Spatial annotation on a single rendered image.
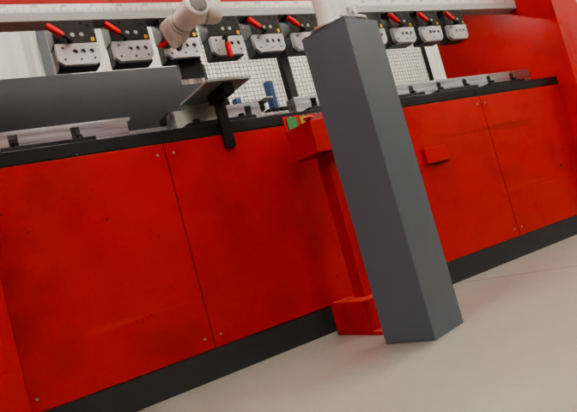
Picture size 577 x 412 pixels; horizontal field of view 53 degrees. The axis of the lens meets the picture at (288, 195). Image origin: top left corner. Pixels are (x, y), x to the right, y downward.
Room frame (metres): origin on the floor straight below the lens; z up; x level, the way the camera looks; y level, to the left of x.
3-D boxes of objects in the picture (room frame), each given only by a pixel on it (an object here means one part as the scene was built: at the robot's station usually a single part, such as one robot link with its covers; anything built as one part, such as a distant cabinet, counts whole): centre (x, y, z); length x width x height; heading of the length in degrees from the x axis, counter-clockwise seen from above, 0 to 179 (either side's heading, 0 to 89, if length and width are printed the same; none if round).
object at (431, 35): (3.01, -0.92, 1.26); 0.15 x 0.09 x 0.17; 122
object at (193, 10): (1.94, 0.15, 1.23); 0.13 x 0.09 x 0.08; 33
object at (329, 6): (1.85, -0.30, 1.09); 0.19 x 0.19 x 0.18
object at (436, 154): (2.69, -0.71, 0.59); 0.15 x 0.02 x 0.07; 122
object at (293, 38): (2.58, -0.24, 1.26); 0.15 x 0.09 x 0.17; 122
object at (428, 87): (2.95, -0.82, 0.92); 1.68 x 0.06 x 0.10; 122
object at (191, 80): (2.28, 0.24, 1.13); 0.10 x 0.02 x 0.10; 122
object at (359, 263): (2.17, -0.18, 0.39); 0.06 x 0.06 x 0.54; 34
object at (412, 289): (1.85, -0.30, 0.50); 0.18 x 0.18 x 1.00; 47
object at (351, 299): (2.15, -0.20, 0.06); 0.25 x 0.20 x 0.12; 34
